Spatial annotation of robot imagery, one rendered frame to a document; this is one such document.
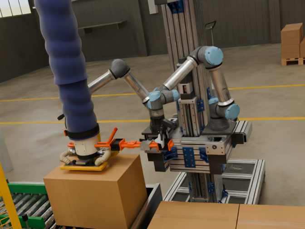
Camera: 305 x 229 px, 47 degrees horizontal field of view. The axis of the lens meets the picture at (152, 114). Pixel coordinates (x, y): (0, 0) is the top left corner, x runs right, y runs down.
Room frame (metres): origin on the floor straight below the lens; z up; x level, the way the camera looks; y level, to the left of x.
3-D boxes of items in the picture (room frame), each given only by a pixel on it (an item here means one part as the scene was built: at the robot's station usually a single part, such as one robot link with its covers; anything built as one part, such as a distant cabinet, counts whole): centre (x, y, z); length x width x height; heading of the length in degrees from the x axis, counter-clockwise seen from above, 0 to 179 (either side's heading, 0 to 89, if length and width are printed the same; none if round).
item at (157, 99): (2.13, -0.04, 1.42); 0.09 x 0.08 x 0.11; 112
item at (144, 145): (2.17, 0.08, 1.11); 0.07 x 0.07 x 0.04; 67
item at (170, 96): (2.19, -0.12, 1.42); 0.11 x 0.11 x 0.08; 22
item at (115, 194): (2.36, 0.50, 0.75); 0.60 x 0.40 x 0.40; 67
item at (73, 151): (2.36, 0.50, 1.05); 0.34 x 0.25 x 0.06; 67
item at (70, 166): (2.27, 0.54, 1.01); 0.34 x 0.10 x 0.05; 67
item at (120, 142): (2.26, 0.27, 1.12); 0.10 x 0.08 x 0.06; 157
